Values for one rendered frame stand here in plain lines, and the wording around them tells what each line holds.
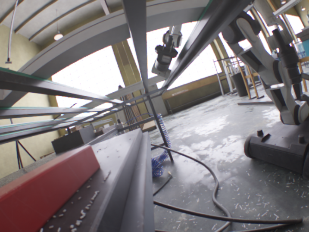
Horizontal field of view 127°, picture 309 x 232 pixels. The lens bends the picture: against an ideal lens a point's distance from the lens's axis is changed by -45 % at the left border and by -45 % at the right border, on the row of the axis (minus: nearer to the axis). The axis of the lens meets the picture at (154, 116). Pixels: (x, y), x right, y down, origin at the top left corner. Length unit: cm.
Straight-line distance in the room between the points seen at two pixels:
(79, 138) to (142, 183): 85
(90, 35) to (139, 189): 34
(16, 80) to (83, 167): 29
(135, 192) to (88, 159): 8
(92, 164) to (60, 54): 29
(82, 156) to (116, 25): 30
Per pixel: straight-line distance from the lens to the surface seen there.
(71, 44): 39
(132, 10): 27
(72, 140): 104
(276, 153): 97
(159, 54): 76
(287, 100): 98
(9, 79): 39
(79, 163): 19
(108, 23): 40
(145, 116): 762
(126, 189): 18
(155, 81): 135
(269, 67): 86
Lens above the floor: 65
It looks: 3 degrees down
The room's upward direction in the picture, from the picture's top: 20 degrees counter-clockwise
